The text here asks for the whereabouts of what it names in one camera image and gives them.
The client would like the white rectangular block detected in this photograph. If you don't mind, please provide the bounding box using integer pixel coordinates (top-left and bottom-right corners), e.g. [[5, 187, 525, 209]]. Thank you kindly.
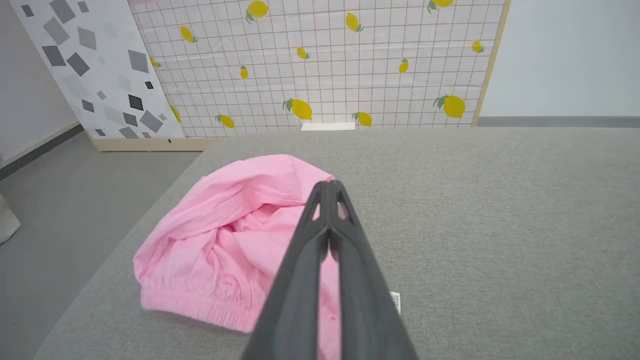
[[300, 122, 356, 132]]

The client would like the grey fabric sofa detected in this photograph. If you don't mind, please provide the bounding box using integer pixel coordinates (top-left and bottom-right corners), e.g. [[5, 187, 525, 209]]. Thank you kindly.
[[32, 127, 640, 360]]

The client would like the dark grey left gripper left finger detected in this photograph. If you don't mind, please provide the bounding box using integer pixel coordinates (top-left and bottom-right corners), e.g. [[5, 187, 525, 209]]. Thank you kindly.
[[242, 181, 331, 360]]

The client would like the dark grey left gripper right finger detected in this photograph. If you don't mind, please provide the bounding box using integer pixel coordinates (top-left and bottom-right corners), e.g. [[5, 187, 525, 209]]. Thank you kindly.
[[329, 180, 418, 360]]

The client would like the grey terrazzo print panel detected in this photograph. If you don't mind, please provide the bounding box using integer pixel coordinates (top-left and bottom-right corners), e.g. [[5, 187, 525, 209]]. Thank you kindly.
[[10, 0, 221, 152]]

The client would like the pink cloth garment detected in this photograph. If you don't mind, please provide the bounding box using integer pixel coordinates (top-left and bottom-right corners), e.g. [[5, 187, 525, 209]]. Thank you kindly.
[[132, 154, 402, 360]]

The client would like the white soft bundle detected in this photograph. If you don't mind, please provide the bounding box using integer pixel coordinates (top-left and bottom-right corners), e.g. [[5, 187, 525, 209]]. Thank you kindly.
[[0, 194, 22, 246]]

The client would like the grey wall baseboard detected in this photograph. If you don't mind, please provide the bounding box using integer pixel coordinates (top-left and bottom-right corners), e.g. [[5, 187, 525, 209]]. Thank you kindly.
[[0, 123, 85, 181], [476, 116, 640, 128]]

